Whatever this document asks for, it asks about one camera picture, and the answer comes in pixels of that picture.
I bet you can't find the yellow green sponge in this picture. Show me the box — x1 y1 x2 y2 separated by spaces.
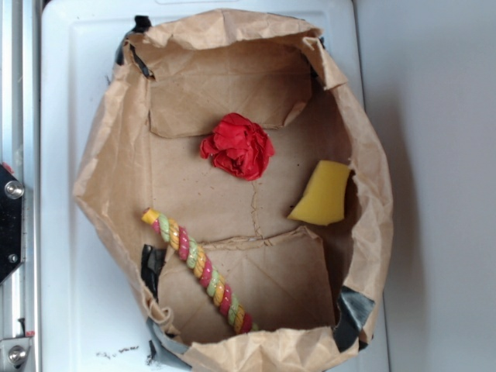
288 160 350 226

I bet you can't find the brown paper bag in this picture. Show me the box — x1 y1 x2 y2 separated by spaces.
74 9 393 371

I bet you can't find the crumpled red paper ball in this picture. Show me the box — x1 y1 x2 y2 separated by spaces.
200 113 275 181

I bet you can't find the white plastic bin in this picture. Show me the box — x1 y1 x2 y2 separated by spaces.
40 1 363 371

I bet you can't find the pink green yellow rope toy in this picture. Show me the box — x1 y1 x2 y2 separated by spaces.
141 208 260 335

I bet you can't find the black metal bracket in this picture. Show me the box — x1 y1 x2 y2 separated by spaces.
0 163 25 284

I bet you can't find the aluminium frame rail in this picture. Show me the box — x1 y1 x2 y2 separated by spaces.
1 1 43 371

